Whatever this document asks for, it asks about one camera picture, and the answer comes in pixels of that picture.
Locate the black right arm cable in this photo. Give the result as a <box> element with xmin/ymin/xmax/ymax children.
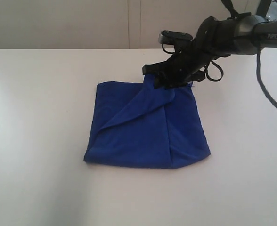
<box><xmin>201</xmin><ymin>0</ymin><xmax>277</xmax><ymax>116</ymax></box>

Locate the black window frame post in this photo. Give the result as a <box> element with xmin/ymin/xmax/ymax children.
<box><xmin>256</xmin><ymin>0</ymin><xmax>271</xmax><ymax>17</ymax></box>

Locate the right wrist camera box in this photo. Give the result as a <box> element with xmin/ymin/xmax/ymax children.
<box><xmin>158</xmin><ymin>30</ymin><xmax>193</xmax><ymax>55</ymax></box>

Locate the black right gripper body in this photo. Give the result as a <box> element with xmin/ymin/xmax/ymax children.
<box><xmin>157</xmin><ymin>16</ymin><xmax>238</xmax><ymax>90</ymax></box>

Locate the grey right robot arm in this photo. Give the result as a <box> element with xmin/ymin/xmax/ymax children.
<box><xmin>142</xmin><ymin>15</ymin><xmax>277</xmax><ymax>89</ymax></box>

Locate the blue towel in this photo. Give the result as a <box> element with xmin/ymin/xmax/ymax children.
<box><xmin>83</xmin><ymin>75</ymin><xmax>211</xmax><ymax>169</ymax></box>

